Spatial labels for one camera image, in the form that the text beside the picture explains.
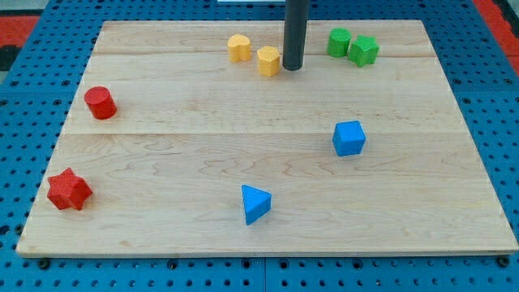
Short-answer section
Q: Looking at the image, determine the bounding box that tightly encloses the blue cube block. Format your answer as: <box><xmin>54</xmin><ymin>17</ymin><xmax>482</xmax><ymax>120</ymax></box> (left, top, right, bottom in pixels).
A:
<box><xmin>332</xmin><ymin>121</ymin><xmax>366</xmax><ymax>157</ymax></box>

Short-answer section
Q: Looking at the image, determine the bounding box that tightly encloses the blue triangle block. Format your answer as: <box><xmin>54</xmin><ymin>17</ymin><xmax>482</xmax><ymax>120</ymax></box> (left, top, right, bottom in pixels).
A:
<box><xmin>242</xmin><ymin>185</ymin><xmax>272</xmax><ymax>225</ymax></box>

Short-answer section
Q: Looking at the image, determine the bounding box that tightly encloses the wooden board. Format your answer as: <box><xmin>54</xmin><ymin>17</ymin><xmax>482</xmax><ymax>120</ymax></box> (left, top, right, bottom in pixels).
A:
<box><xmin>16</xmin><ymin>20</ymin><xmax>518</xmax><ymax>258</ymax></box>

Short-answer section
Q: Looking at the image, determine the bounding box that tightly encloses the yellow hexagon block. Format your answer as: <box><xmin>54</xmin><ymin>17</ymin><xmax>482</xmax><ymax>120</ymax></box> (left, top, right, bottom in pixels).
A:
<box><xmin>257</xmin><ymin>45</ymin><xmax>281</xmax><ymax>77</ymax></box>

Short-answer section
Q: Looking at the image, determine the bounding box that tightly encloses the yellow heart block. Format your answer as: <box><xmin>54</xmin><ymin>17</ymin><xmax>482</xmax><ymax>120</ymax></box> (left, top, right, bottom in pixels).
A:
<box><xmin>227</xmin><ymin>34</ymin><xmax>251</xmax><ymax>62</ymax></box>

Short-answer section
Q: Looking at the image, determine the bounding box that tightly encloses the green cylinder block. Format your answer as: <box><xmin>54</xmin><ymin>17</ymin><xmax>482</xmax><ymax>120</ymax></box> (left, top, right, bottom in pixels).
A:
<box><xmin>327</xmin><ymin>28</ymin><xmax>351</xmax><ymax>58</ymax></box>

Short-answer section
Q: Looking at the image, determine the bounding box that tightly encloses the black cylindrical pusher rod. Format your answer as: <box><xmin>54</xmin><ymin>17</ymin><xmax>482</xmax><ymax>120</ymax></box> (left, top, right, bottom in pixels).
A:
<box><xmin>282</xmin><ymin>0</ymin><xmax>310</xmax><ymax>71</ymax></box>

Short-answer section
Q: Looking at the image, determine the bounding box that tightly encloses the green star block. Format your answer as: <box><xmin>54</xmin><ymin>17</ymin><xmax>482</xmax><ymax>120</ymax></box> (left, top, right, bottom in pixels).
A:
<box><xmin>349</xmin><ymin>35</ymin><xmax>379</xmax><ymax>67</ymax></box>

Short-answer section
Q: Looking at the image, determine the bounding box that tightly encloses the red cylinder block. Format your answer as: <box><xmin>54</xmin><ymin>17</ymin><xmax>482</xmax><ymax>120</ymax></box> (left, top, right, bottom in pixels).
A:
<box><xmin>84</xmin><ymin>86</ymin><xmax>117</xmax><ymax>120</ymax></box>

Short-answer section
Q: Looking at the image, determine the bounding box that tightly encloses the red star block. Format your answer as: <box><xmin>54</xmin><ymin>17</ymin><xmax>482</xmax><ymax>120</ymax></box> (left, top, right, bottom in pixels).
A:
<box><xmin>47</xmin><ymin>168</ymin><xmax>93</xmax><ymax>210</ymax></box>

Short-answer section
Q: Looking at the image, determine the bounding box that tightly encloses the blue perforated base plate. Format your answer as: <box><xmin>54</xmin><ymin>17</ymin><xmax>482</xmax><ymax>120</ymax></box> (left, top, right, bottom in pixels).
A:
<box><xmin>1</xmin><ymin>0</ymin><xmax>518</xmax><ymax>291</ymax></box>

